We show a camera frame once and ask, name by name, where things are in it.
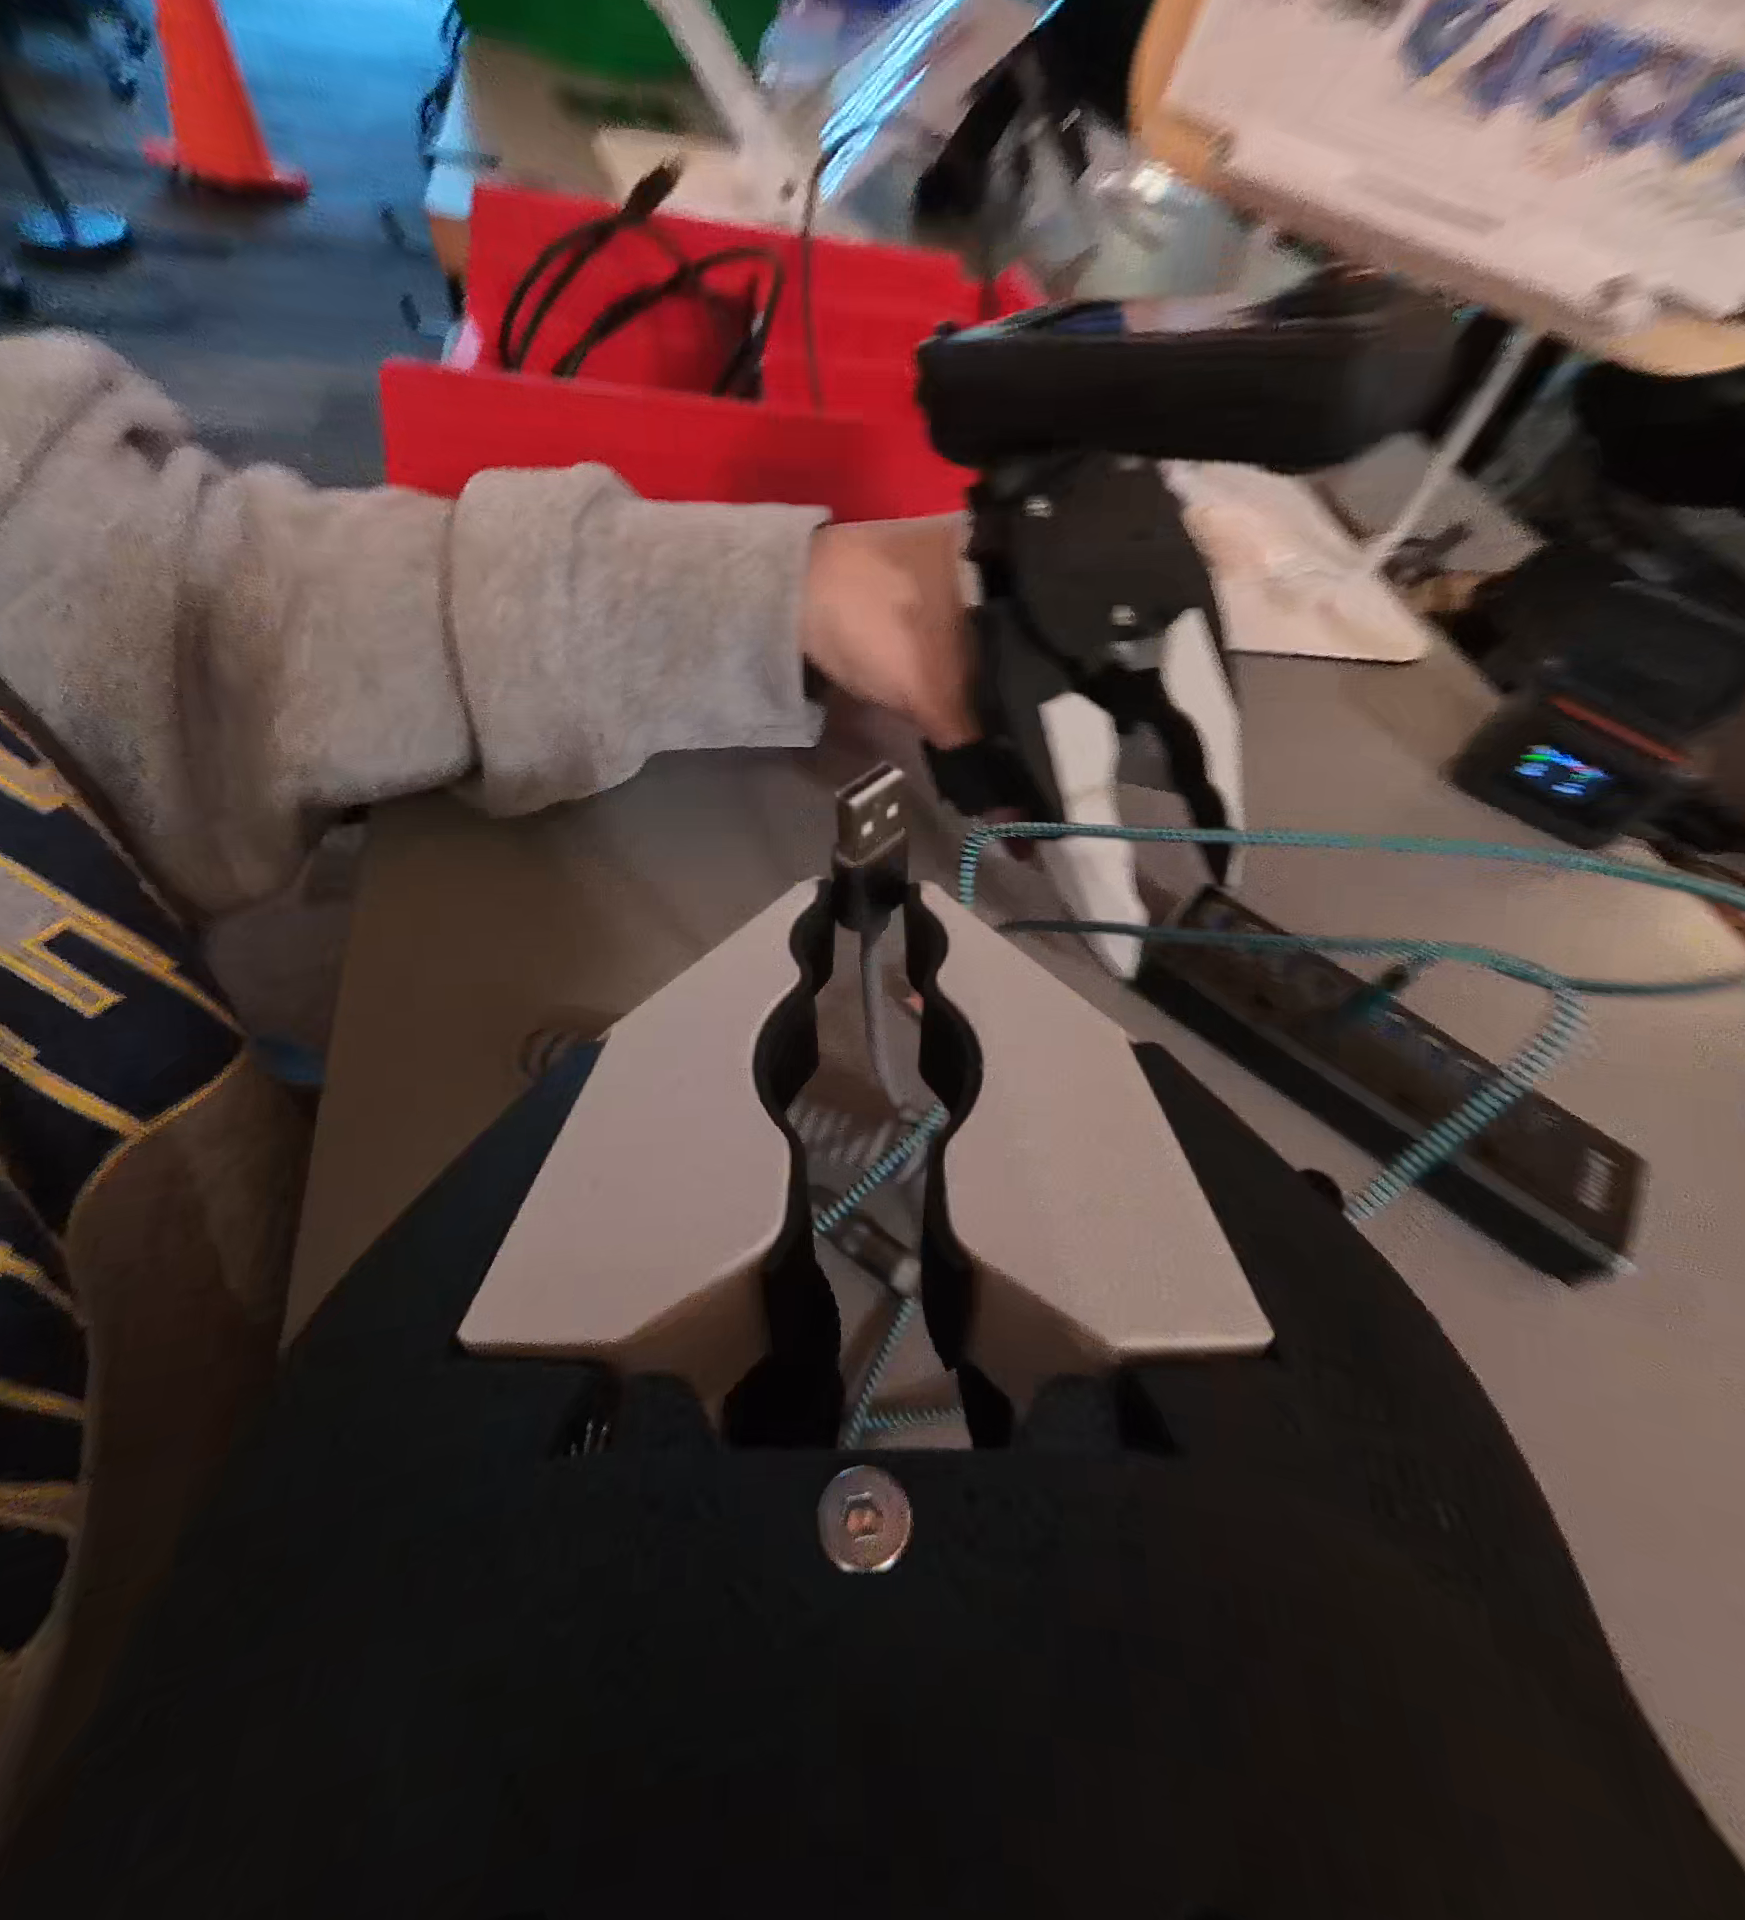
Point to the green and yellow box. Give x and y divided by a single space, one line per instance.
588 29

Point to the orange traffic cone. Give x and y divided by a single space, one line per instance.
213 104

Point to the small black screen device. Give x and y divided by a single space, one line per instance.
1563 774

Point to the red plastic bin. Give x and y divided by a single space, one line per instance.
662 434

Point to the round black stand base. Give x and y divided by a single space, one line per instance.
77 232

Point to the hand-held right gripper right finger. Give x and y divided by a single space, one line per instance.
1098 1198

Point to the person's printed grey sweatshirt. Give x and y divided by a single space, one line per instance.
2 1124

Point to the dark multi-port usb hub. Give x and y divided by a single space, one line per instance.
1411 1094

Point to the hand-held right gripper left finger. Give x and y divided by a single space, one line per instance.
633 1198

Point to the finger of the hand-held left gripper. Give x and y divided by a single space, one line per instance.
1088 811
1206 706

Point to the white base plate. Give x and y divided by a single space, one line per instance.
1322 601

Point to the person's left hand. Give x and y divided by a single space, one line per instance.
887 628

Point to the white articulated stand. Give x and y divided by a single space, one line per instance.
728 104

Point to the person's left forearm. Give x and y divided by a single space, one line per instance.
588 628

